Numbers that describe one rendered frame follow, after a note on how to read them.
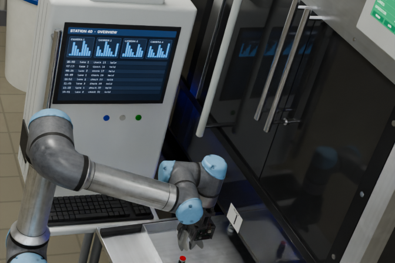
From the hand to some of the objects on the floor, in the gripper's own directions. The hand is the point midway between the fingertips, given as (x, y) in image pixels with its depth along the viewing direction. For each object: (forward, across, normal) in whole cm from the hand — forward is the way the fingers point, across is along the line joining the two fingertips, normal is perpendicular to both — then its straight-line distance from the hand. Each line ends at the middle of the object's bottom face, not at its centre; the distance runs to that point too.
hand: (186, 245), depth 233 cm
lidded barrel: (+97, +32, +256) cm, 276 cm away
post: (+98, +23, -45) cm, 110 cm away
